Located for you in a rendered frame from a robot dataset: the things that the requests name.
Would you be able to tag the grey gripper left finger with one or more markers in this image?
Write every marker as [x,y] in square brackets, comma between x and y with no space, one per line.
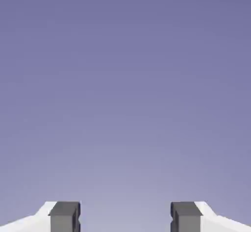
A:
[61,219]

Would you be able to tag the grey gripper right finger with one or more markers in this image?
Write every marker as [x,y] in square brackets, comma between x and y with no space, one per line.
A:
[187,219]

